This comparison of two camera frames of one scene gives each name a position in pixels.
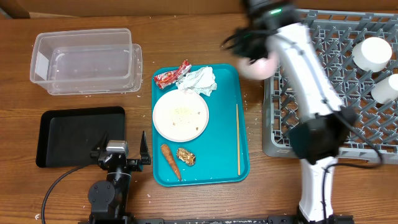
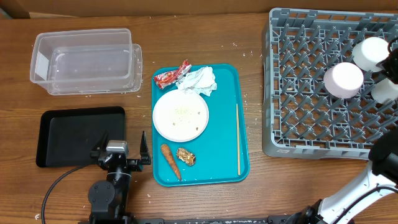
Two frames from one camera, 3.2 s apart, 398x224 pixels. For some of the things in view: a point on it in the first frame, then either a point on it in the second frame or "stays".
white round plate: [180, 116] stays
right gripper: [237, 37] to [390, 66]
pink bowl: [260, 69] to [343, 80]
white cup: [386, 91] stays
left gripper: [135, 166] stays
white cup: [371, 53] stays
